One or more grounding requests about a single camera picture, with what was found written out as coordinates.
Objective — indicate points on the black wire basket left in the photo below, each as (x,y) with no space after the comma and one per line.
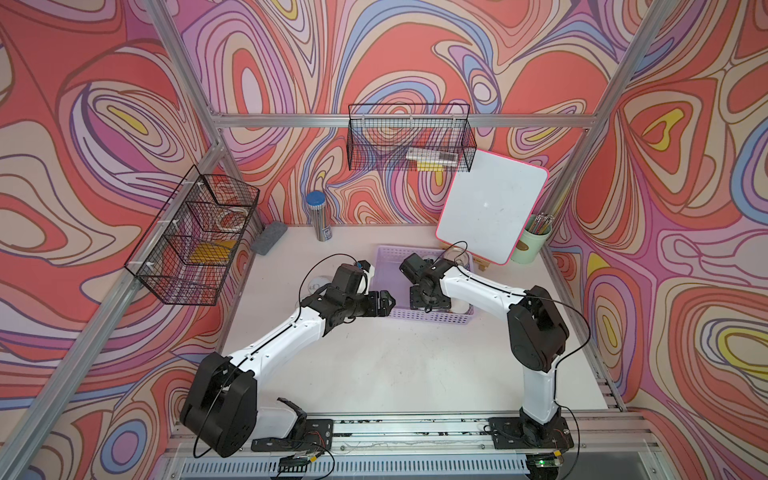
(202,207)

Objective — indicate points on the wooden board stand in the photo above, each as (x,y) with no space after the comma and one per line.
(482,264)

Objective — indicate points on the small can frosted lid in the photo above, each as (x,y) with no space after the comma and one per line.
(459,307)

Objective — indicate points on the yellow item in left basket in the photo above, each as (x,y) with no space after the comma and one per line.
(212,253)

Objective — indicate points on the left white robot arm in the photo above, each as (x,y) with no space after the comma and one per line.
(221,408)

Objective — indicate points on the black wire basket back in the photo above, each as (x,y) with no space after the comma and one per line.
(379,134)

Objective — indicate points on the green pen cup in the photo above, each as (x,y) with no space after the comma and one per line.
(536,231)

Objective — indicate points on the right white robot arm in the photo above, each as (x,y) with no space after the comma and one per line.
(537,335)

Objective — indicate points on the clear tube blue cap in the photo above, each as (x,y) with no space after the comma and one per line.
(317,204)

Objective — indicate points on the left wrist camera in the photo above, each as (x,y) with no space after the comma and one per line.
(354,278)

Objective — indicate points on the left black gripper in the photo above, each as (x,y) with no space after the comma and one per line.
(383,308)

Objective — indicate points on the small can green label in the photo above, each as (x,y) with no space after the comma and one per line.
(317,283)

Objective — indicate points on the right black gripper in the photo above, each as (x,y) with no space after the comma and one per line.
(415,300)

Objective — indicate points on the blue Progresso soup can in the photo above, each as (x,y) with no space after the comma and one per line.
(463,258)

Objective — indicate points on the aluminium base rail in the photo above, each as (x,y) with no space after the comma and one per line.
(476,445)

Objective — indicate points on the markers in back basket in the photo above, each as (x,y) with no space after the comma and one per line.
(429,160)

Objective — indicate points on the black wire basket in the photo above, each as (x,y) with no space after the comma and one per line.
(379,134)
(202,207)

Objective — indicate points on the purple plastic basket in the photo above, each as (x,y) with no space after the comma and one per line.
(387,276)

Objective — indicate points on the grey eraser block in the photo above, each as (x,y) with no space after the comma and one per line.
(266,240)

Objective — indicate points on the white board pink frame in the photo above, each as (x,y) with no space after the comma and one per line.
(488,206)

